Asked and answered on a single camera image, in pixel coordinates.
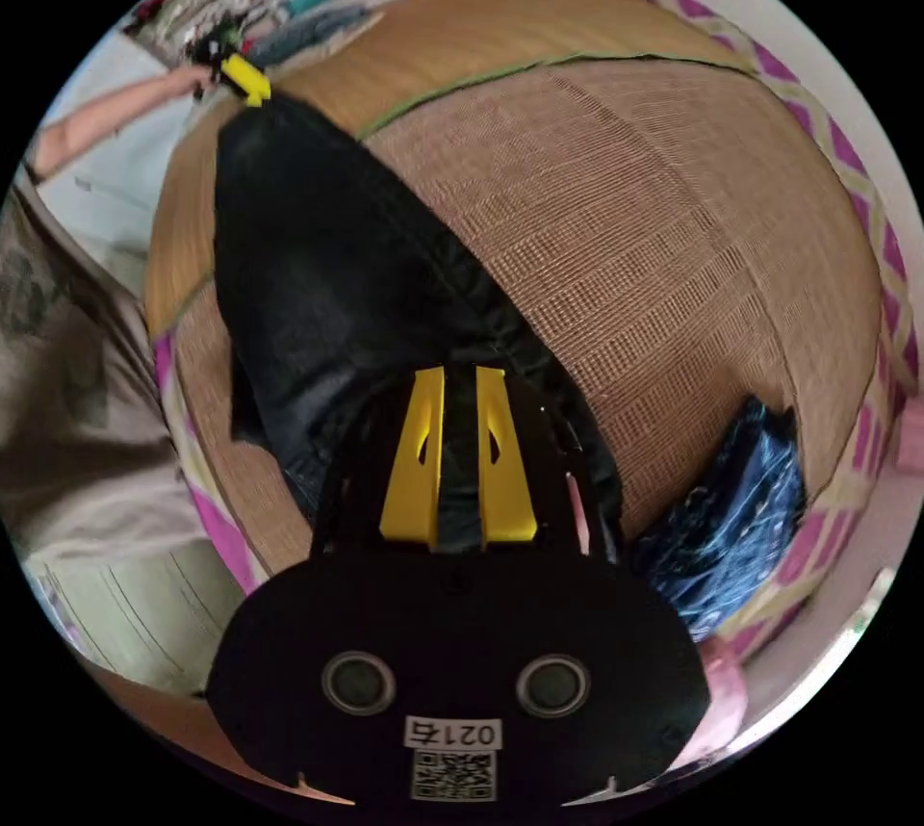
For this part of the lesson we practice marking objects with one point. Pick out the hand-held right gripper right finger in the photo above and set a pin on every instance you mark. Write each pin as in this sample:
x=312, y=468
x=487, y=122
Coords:
x=509, y=487

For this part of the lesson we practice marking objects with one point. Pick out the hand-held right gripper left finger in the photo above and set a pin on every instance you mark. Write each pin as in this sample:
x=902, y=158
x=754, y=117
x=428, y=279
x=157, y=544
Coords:
x=411, y=479

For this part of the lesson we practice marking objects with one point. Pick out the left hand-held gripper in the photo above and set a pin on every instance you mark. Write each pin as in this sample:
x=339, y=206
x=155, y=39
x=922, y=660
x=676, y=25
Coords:
x=214, y=50

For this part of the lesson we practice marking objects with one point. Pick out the black jeans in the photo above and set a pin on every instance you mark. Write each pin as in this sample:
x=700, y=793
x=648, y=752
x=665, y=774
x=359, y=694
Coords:
x=318, y=277

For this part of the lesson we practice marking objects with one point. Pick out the person's left forearm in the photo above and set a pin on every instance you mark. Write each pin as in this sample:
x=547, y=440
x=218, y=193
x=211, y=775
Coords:
x=108, y=118

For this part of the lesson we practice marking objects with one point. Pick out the person's left hand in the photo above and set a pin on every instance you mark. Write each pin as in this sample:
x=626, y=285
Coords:
x=196, y=79

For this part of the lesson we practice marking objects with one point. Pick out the pile of clothes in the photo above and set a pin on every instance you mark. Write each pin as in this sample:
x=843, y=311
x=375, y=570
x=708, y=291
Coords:
x=729, y=523

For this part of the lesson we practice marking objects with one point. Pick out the bed with woven mat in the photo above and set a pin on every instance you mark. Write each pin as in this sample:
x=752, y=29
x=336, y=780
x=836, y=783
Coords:
x=635, y=248

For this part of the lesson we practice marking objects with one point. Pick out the person's body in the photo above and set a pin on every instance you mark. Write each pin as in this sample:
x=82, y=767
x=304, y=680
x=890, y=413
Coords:
x=79, y=407

